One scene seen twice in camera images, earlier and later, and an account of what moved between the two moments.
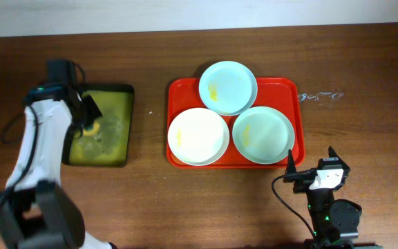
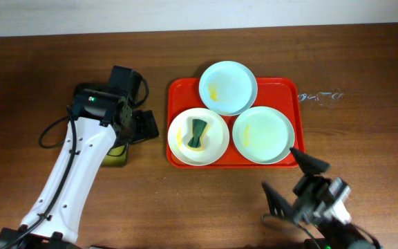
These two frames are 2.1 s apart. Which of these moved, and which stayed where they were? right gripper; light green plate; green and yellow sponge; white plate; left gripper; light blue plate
Moved: green and yellow sponge; right gripper; left gripper
Stayed: light blue plate; light green plate; white plate
